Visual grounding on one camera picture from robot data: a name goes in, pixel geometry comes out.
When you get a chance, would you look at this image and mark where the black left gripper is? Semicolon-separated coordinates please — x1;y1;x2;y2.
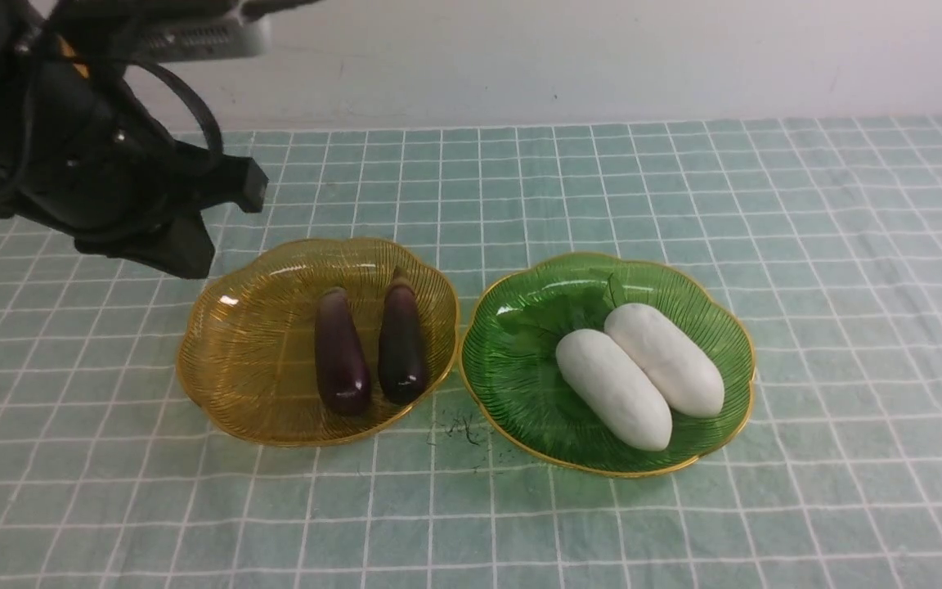
0;49;269;280

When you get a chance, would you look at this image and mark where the dark purple eggplant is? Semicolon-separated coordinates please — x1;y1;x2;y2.
377;268;429;407
314;287;371;416

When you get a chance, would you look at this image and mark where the white radish with leaves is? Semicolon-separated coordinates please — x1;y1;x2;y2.
604;303;725;419
554;329;673;452

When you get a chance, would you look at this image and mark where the amber plastic scalloped plate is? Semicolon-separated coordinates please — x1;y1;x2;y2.
177;237;460;447

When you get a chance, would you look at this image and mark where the green plastic scalloped plate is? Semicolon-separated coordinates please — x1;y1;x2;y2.
460;251;756;479

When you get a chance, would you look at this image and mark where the black camera cable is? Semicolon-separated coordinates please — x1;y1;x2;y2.
123;0;325;173

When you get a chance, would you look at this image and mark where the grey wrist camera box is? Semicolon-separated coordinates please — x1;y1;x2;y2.
134;11;271;63

